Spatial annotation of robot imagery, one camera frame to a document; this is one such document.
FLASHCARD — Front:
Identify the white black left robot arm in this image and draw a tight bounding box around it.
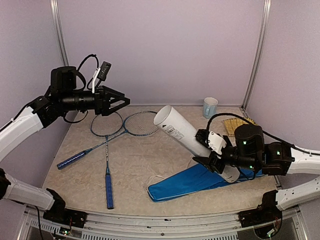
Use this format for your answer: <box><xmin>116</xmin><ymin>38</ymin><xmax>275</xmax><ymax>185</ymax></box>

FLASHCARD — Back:
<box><xmin>0</xmin><ymin>66</ymin><xmax>131</xmax><ymax>223</ymax></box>

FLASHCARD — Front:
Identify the right aluminium corner post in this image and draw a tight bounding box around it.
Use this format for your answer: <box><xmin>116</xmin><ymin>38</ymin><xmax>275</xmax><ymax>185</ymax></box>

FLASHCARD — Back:
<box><xmin>241</xmin><ymin>0</ymin><xmax>272</xmax><ymax>112</ymax></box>

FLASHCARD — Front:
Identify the blue racket cover bag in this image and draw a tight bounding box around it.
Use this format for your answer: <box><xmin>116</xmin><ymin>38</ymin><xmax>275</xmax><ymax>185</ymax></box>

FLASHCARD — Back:
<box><xmin>147</xmin><ymin>162</ymin><xmax>266</xmax><ymax>203</ymax></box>

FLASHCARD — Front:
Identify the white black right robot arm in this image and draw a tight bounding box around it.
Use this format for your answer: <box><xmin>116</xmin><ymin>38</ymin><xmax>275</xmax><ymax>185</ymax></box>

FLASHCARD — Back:
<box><xmin>193</xmin><ymin>124</ymin><xmax>320</xmax><ymax>183</ymax></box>

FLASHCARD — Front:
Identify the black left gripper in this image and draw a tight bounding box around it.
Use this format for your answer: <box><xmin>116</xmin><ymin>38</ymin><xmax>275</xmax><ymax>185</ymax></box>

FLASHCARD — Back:
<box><xmin>60</xmin><ymin>85</ymin><xmax>130</xmax><ymax>116</ymax></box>

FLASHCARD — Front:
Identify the aluminium front rail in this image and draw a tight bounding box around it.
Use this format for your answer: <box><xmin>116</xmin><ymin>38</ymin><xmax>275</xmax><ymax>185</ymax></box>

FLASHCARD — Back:
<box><xmin>16</xmin><ymin>206</ymin><xmax>308</xmax><ymax>240</ymax></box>

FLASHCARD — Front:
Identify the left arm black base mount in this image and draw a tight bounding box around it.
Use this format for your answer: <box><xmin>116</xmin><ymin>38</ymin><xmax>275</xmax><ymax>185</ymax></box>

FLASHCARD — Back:
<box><xmin>43</xmin><ymin>188</ymin><xmax>87</xmax><ymax>229</ymax></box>

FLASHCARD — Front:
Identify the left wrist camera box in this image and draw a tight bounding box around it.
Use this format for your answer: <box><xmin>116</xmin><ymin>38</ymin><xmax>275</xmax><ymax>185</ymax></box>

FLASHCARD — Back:
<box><xmin>97</xmin><ymin>61</ymin><xmax>112</xmax><ymax>81</ymax></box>

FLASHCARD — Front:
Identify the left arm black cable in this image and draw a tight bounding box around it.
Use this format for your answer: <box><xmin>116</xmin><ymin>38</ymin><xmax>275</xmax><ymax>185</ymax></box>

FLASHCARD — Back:
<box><xmin>77</xmin><ymin>53</ymin><xmax>100</xmax><ymax>91</ymax></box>

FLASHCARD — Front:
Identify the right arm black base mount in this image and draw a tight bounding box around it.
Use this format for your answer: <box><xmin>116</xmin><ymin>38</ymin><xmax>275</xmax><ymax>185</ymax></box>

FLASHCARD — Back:
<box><xmin>238</xmin><ymin>190</ymin><xmax>283</xmax><ymax>228</ymax></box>

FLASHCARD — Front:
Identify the light blue ceramic mug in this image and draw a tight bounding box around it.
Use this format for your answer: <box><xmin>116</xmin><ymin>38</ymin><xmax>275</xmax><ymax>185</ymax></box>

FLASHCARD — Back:
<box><xmin>202</xmin><ymin>97</ymin><xmax>219</xmax><ymax>119</ymax></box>

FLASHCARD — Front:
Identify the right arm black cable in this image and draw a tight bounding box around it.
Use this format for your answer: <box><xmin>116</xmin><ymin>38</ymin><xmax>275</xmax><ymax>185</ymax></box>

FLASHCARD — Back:
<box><xmin>205</xmin><ymin>112</ymin><xmax>320</xmax><ymax>156</ymax></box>

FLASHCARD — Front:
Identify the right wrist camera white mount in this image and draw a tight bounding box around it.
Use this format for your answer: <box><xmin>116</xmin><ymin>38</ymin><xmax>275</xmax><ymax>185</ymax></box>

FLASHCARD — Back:
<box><xmin>206</xmin><ymin>131</ymin><xmax>233</xmax><ymax>156</ymax></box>

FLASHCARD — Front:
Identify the left blue badminton racket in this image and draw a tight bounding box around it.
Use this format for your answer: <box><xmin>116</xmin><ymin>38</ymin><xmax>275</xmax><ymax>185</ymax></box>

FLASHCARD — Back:
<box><xmin>56</xmin><ymin>111</ymin><xmax>125</xmax><ymax>171</ymax></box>

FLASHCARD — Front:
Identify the white shuttlecock tube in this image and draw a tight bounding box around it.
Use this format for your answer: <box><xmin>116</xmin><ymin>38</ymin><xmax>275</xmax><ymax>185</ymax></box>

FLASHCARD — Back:
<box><xmin>152</xmin><ymin>104</ymin><xmax>241</xmax><ymax>183</ymax></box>

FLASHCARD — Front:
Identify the aluminium corner post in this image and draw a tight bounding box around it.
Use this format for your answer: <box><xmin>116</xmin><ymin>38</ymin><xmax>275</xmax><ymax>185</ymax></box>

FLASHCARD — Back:
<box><xmin>50</xmin><ymin>0</ymin><xmax>69</xmax><ymax>66</ymax></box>
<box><xmin>241</xmin><ymin>0</ymin><xmax>272</xmax><ymax>112</ymax></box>

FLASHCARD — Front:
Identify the blue badminton racket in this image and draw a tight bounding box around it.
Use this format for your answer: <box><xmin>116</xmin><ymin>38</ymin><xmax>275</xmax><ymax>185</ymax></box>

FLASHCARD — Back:
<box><xmin>56</xmin><ymin>111</ymin><xmax>125</xmax><ymax>171</ymax></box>
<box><xmin>104</xmin><ymin>111</ymin><xmax>164</xmax><ymax>210</ymax></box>

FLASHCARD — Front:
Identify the left aluminium corner post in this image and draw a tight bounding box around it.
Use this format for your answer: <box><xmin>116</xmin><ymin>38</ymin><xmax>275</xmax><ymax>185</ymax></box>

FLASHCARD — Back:
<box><xmin>50</xmin><ymin>0</ymin><xmax>69</xmax><ymax>66</ymax></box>

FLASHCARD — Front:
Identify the right blue badminton racket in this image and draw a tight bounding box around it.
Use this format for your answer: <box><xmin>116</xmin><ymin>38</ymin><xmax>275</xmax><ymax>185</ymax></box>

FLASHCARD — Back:
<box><xmin>104</xmin><ymin>111</ymin><xmax>164</xmax><ymax>210</ymax></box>

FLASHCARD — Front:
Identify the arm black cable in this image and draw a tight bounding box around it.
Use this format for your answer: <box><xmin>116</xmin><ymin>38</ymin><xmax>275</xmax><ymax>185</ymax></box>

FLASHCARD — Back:
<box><xmin>205</xmin><ymin>112</ymin><xmax>320</xmax><ymax>156</ymax></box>
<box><xmin>77</xmin><ymin>53</ymin><xmax>100</xmax><ymax>91</ymax></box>

